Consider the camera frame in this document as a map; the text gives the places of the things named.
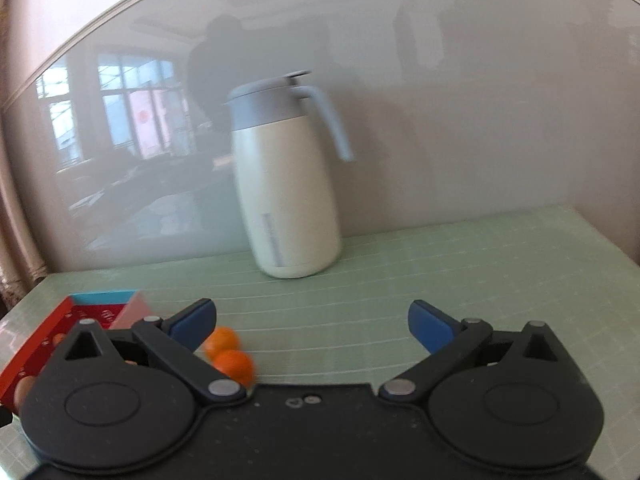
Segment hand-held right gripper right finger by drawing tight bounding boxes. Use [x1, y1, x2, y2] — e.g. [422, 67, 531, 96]
[378, 299, 563, 404]

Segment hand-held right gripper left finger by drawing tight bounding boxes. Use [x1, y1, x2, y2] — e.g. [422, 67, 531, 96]
[62, 298, 247, 405]

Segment small orange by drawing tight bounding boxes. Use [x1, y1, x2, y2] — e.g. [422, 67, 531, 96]
[204, 326, 242, 356]
[212, 350, 256, 388]

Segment red cardboard box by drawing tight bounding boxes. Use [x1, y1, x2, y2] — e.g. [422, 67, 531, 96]
[0, 290, 153, 416]

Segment cream thermos jug grey lid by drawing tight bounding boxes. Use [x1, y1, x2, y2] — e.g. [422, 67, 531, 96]
[223, 70, 357, 280]

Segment brownish round fruit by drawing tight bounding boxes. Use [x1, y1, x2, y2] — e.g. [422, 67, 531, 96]
[14, 377, 38, 408]

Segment beige curtain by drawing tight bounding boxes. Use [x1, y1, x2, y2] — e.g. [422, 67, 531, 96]
[0, 0, 49, 311]

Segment grey glass wall panel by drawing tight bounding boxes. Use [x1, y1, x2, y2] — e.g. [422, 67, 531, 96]
[0, 0, 640, 281]

